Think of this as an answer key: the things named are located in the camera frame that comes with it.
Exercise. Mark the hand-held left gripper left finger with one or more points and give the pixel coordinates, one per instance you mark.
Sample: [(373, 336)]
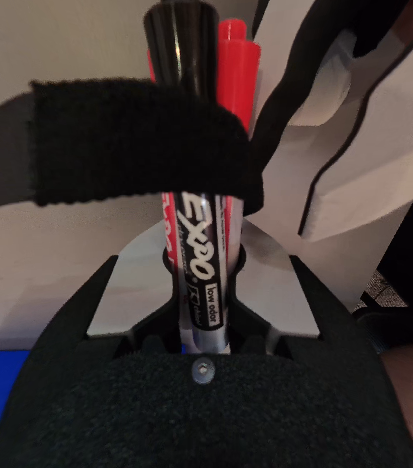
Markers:
[(137, 292)]

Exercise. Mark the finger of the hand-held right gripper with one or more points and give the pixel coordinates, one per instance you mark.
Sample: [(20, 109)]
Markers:
[(392, 153), (276, 44)]

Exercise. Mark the black marker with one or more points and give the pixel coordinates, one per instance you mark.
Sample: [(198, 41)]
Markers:
[(199, 278)]

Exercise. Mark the grey-blue cushion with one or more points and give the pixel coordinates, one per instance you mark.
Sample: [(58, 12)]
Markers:
[(403, 329)]

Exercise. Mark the red marker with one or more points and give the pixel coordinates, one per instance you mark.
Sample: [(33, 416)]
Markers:
[(237, 73)]

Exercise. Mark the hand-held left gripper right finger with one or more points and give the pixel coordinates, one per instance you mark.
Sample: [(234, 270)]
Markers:
[(272, 292)]

